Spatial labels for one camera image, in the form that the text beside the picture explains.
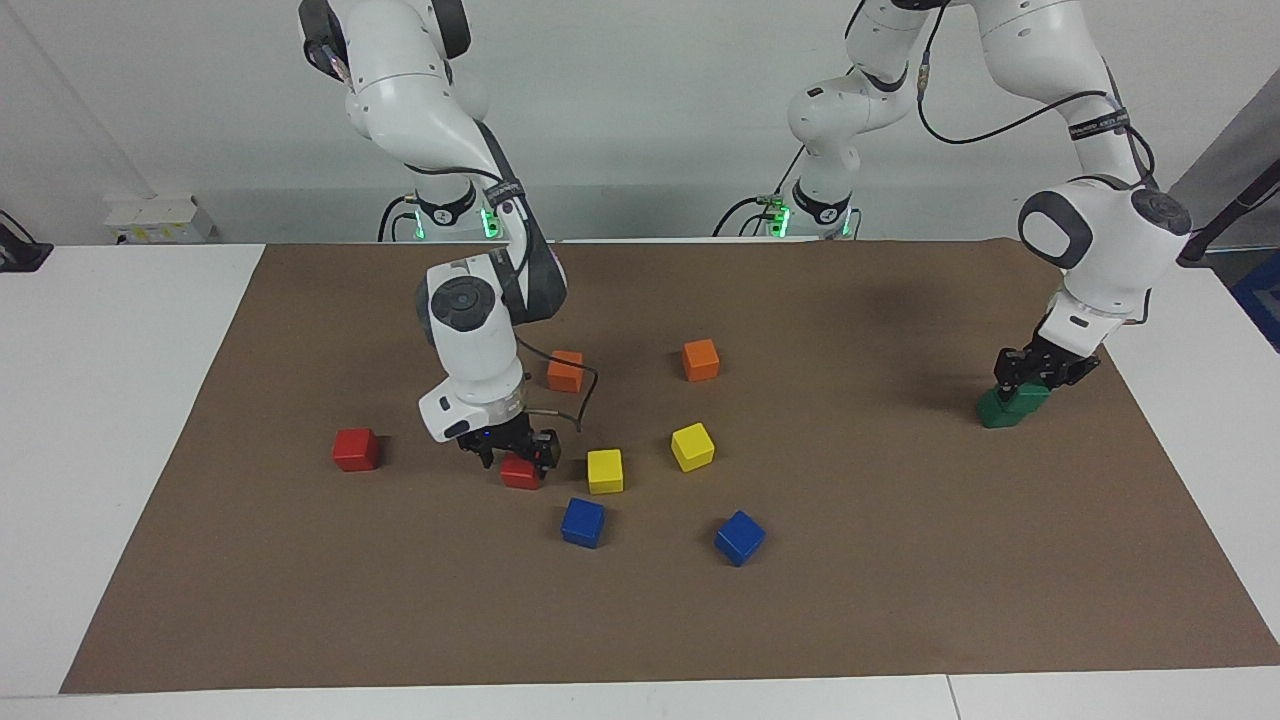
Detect blue crate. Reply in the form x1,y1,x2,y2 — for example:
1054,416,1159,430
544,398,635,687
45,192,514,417
1232,250,1280,353

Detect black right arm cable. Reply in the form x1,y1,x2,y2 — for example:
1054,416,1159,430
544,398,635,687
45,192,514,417
405,163,601,434

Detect white power box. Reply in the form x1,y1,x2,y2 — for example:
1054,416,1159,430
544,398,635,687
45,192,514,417
103,193,216,245

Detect black base cable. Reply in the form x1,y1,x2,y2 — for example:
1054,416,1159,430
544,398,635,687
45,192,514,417
712,145,807,239
377,194,416,242

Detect green wooden block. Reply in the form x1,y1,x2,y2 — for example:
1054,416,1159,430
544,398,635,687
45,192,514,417
976,392,1031,430
990,380,1052,413

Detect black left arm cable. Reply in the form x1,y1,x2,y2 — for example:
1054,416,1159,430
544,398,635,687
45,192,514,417
850,0,1158,191

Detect blue wooden block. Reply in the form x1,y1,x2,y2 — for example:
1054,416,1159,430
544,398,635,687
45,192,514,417
713,510,767,568
560,497,607,550

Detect black stand with pole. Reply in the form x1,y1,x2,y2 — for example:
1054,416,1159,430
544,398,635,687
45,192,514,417
1175,158,1280,267

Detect brown table mat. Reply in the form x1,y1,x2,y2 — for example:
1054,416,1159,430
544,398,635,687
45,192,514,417
60,238,1280,694

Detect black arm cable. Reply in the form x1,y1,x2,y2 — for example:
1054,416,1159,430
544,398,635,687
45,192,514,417
405,163,601,434
850,0,1158,191

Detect black clamp base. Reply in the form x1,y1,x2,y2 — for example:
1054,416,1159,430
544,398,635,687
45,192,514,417
0,210,53,273

